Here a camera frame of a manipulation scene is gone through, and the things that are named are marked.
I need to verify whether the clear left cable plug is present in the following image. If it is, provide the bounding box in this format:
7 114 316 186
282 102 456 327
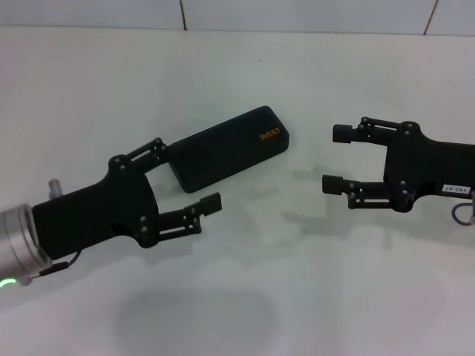
47 178 65 200

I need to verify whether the dark left gripper cable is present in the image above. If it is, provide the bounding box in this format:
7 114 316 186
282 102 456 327
38 249 81 277

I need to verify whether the dark gripper cable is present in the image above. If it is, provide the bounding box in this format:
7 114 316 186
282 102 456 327
450 202 475 228
38 249 81 277

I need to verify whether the dark right gripper cable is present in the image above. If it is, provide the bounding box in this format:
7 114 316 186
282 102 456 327
450 202 475 228

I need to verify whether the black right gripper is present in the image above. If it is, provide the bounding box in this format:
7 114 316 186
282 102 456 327
321 115 475 214

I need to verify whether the black glasses case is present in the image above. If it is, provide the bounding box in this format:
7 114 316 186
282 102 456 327
168 105 292 194

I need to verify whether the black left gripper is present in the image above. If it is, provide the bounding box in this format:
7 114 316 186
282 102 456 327
32 137 223 261

